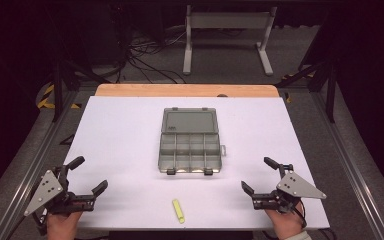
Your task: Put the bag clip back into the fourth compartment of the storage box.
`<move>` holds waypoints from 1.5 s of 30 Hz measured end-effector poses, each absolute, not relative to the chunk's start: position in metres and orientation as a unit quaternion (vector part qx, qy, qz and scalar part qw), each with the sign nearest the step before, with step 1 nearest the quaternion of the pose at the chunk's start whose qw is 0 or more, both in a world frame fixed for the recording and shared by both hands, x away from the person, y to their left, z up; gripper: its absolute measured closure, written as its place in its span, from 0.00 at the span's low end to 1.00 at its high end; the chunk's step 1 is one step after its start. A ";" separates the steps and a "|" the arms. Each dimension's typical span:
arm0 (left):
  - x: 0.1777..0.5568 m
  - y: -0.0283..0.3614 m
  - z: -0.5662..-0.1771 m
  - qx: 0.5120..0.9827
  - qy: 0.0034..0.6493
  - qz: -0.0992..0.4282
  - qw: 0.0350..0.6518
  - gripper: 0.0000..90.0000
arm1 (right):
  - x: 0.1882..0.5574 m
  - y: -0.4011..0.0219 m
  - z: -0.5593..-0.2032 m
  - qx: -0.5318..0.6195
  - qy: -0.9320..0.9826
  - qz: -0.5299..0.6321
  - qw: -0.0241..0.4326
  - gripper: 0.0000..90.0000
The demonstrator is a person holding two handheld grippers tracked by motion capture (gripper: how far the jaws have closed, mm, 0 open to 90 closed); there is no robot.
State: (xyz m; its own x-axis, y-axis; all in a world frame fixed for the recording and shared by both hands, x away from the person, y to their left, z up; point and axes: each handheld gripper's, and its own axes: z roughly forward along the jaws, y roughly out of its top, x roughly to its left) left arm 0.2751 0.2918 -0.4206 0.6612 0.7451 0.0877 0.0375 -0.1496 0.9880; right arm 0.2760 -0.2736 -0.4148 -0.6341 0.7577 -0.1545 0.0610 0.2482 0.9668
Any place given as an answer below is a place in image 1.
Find yellow black hazard tape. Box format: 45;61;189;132
36;83;82;111

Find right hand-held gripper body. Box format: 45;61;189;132
250;162;328;215

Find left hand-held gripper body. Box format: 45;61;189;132
23;165;96;218

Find yellow marker pen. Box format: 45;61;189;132
171;198;186;225

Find person's left hand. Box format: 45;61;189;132
45;209;85;240

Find black tripod stand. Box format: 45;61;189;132
274;49;340;124
50;49;112;123

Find person's right hand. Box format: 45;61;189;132
265;202;306;240

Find white metal stand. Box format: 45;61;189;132
182;4;279;77

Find black floor cables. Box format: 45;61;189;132
113;28;188;85

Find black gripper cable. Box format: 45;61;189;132
292;199;310;230

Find white table cover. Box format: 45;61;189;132
63;95;331;232

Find grey plastic compartment box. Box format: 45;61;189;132
157;106;228;177

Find aluminium floor rail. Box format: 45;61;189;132
0;89;82;240
312;91;384;240

